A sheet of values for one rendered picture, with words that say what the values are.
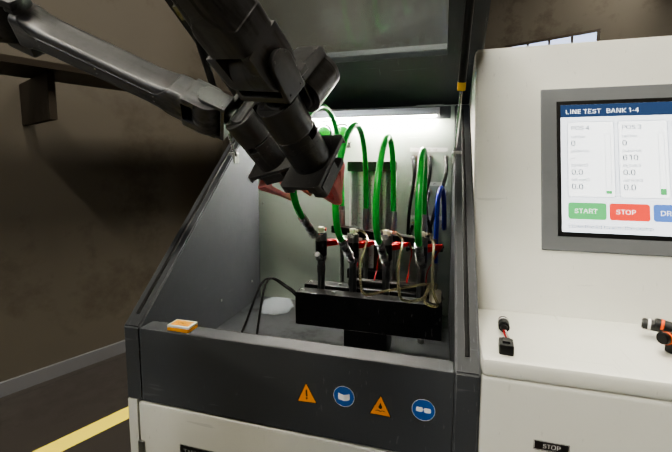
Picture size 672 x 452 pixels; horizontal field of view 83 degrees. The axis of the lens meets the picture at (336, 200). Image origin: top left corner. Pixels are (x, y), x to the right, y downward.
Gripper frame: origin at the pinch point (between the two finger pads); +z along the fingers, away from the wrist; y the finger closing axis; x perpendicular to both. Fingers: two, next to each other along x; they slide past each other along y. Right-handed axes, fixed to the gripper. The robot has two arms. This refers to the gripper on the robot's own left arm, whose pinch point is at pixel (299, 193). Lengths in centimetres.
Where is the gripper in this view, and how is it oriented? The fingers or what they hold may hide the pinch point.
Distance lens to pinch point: 77.3
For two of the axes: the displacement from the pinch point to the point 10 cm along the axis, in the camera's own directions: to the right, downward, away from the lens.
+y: -8.6, 1.8, 4.8
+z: 4.7, 6.5, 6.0
